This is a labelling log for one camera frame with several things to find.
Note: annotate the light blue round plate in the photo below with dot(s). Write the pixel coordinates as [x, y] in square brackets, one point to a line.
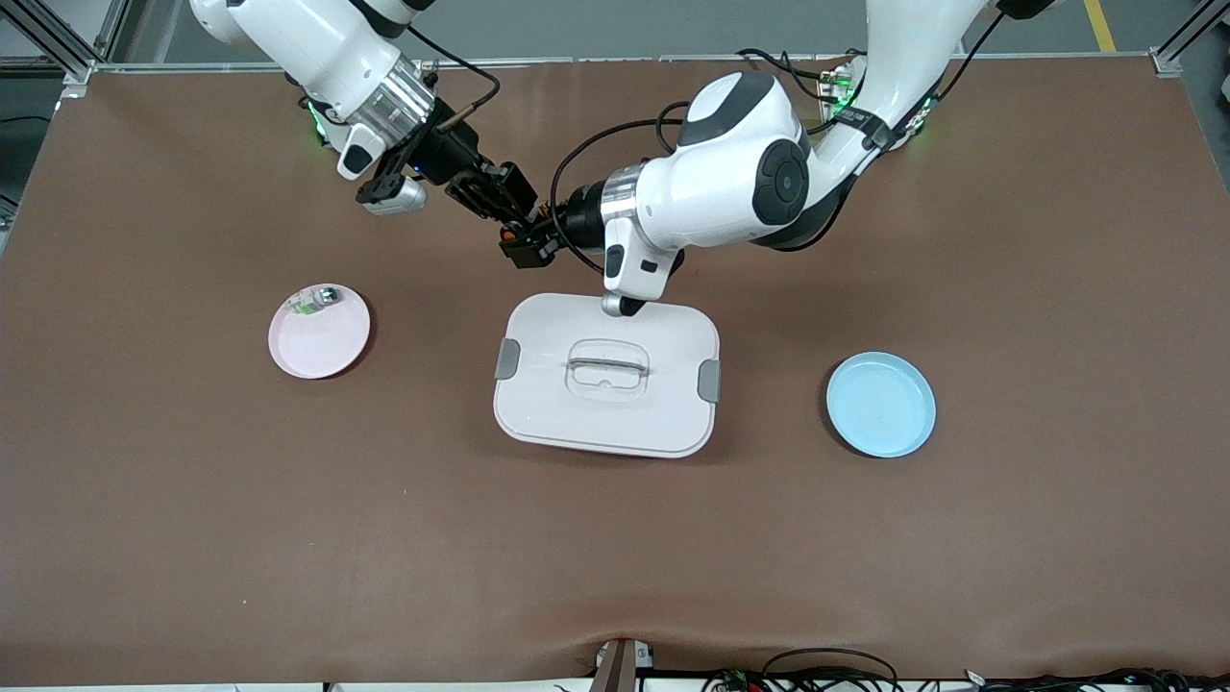
[882, 404]

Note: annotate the metal table edge bracket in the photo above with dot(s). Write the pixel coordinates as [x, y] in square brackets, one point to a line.
[620, 668]

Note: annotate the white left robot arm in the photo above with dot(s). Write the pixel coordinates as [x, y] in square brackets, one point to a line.
[740, 183]

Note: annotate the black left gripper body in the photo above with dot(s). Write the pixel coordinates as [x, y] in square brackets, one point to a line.
[579, 213]

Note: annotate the grey box latch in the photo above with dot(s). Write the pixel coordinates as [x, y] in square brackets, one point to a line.
[709, 381]
[507, 359]

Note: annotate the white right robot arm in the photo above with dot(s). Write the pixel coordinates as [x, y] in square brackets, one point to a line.
[317, 53]

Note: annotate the green push-button switch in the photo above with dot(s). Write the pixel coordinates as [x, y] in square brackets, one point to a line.
[317, 300]

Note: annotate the white lidded storage box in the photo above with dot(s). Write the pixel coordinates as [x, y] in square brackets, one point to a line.
[605, 413]

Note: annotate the aluminium frame profile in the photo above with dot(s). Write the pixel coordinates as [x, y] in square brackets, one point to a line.
[58, 38]
[1187, 38]

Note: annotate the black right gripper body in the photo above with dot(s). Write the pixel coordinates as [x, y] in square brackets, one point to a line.
[449, 154]

